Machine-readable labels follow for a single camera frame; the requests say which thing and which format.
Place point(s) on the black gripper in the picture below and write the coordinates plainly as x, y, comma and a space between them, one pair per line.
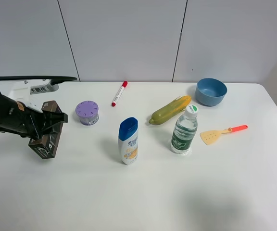
16, 118

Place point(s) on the brown cardboard box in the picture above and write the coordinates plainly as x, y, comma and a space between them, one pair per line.
46, 147

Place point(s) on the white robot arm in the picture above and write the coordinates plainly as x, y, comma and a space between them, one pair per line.
21, 93

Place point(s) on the purple air freshener can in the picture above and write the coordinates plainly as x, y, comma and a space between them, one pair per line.
87, 112

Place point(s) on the blue white shampoo bottle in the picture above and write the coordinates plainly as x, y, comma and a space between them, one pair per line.
128, 140

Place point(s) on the red white marker pen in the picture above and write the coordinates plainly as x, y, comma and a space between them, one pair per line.
119, 93

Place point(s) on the toy corn cob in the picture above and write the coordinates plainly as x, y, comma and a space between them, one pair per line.
165, 113

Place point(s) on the clear water bottle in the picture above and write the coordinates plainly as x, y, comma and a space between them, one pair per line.
184, 131

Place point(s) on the blue bowl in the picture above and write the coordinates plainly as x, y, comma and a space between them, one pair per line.
210, 91

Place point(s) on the yellow spatula red handle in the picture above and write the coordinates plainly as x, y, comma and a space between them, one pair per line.
210, 137

